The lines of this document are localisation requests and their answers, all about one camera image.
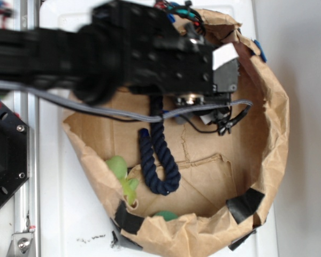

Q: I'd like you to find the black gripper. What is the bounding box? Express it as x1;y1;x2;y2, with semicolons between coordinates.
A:
92;1;239;98

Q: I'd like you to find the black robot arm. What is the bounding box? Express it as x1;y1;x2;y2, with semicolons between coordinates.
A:
0;1;239;105

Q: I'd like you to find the blue masking tape strip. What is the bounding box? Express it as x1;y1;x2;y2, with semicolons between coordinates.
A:
250;39;268;64

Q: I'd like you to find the light green plush toy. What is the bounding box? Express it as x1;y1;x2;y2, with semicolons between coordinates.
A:
106;155;139;206

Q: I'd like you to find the brown paper bag bin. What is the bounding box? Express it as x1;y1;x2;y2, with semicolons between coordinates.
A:
63;9;289;256

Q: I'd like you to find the dark green round toy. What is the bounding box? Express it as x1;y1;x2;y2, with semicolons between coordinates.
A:
154;210;178;222

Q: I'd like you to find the black tape patch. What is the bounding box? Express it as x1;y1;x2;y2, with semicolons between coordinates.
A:
114;201;144;235
226;188;265;224

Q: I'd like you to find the dark blue twisted rope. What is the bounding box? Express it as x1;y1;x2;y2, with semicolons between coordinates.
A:
138;96;181;196

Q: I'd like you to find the aluminum frame rail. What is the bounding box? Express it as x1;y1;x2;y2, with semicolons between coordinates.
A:
5;0;41;257

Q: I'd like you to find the gray braided cable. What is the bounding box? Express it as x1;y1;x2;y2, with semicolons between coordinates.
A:
0;79;254;124

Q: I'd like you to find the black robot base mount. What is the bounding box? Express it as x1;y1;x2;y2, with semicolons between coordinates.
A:
0;101;28;209

